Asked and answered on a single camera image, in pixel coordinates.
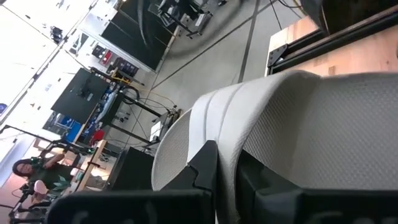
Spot black rolling monitor stand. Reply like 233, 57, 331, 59
157, 0, 215, 40

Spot black room divider panels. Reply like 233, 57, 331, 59
101, 0, 180, 72

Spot person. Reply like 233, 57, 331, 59
11, 152, 77, 195

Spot black cabinet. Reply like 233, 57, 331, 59
107, 146, 155, 191

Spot red parts bin rack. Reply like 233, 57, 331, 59
91, 43, 140, 78

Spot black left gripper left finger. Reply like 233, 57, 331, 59
45, 139, 219, 224

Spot grey rubber slide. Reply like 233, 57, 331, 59
150, 70, 398, 224

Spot black monitor back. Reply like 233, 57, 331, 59
51, 67, 109, 124

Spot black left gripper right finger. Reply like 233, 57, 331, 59
235, 149, 398, 224

